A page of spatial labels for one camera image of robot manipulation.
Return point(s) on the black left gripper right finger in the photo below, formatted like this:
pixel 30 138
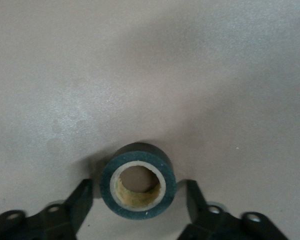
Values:
pixel 197 207

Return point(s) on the black tape roll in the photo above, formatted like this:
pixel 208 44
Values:
pixel 106 190

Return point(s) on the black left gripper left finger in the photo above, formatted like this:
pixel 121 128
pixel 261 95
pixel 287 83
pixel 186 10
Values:
pixel 75 207

